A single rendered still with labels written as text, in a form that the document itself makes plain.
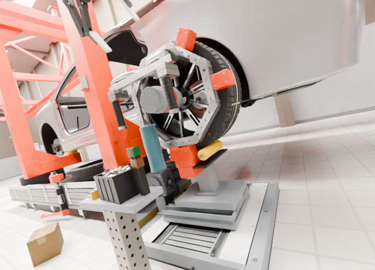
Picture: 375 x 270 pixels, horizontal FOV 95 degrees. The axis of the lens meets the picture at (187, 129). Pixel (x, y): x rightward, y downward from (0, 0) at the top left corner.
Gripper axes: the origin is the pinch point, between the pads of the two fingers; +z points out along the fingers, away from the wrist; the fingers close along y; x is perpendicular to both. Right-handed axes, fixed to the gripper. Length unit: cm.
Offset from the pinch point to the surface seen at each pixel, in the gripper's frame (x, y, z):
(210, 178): 19, -23, 83
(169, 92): 6.5, -2.4, 24.0
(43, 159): 103, -247, 7
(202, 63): 28.2, 11.4, 25.7
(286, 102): 332, 76, 252
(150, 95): 19.1, -15.5, 21.4
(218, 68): 33.2, 15.5, 33.2
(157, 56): 17.5, -0.8, 10.8
